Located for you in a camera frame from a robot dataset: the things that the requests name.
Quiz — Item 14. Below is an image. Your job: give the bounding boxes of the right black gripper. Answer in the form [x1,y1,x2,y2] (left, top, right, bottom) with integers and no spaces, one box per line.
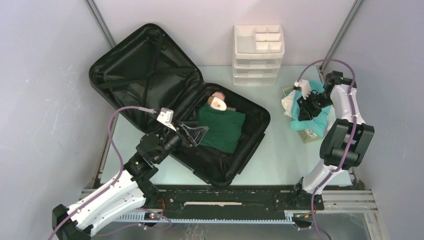
[296,91,333,122]

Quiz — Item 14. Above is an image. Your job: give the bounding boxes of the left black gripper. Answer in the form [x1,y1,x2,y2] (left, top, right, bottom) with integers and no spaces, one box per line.
[154,118,209,164]

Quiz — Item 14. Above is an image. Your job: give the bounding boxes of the turquoise t-shirt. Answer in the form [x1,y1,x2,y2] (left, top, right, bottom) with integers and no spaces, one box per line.
[290,80,333,138]

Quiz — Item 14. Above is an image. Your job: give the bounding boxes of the white garment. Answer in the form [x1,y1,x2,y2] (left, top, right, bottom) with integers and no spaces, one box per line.
[281,90,302,120]

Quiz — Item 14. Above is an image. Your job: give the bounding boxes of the dark green garment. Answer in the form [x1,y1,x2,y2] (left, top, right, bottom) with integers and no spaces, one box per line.
[196,104,246,154]

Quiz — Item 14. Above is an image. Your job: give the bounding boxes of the pink brown small box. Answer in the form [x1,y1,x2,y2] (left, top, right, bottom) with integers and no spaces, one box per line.
[211,91,226,101]

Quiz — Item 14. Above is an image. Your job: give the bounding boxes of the white plastic drawer organizer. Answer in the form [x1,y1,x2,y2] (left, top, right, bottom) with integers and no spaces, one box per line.
[232,24,285,87]

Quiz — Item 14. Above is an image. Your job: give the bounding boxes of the black ribbed hard-shell suitcase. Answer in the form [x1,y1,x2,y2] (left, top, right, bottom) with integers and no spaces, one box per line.
[88,23,271,188]

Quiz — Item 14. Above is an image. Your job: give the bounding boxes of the orange grey cylindrical tube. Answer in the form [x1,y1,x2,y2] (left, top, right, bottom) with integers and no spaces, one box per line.
[226,107,237,112]

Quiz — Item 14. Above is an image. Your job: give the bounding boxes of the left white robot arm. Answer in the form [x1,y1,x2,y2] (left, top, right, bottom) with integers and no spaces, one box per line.
[52,122,209,240]

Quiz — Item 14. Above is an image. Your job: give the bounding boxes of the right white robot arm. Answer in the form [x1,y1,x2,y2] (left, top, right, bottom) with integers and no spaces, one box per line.
[290,71,375,211]

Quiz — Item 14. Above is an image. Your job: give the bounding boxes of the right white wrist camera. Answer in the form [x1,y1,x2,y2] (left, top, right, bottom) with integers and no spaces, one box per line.
[293,79,312,99]

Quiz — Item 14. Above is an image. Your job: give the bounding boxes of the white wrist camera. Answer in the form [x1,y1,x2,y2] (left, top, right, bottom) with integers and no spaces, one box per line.
[156,107,177,132]
[293,79,312,99]

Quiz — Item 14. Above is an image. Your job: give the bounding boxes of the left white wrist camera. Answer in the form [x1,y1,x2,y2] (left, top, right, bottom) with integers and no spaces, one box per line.
[156,107,177,132]

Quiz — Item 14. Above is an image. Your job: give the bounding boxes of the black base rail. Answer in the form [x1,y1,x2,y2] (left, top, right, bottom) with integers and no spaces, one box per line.
[144,184,325,220]

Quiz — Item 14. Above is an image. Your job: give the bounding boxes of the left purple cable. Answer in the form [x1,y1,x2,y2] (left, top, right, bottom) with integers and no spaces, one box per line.
[47,105,173,240]

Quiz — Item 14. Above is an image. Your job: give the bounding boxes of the aluminium frame rail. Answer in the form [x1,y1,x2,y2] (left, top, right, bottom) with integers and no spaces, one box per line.
[79,188,379,213]

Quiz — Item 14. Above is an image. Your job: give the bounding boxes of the grey slotted cable duct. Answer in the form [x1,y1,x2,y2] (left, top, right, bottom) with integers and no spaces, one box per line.
[113,211,295,225]

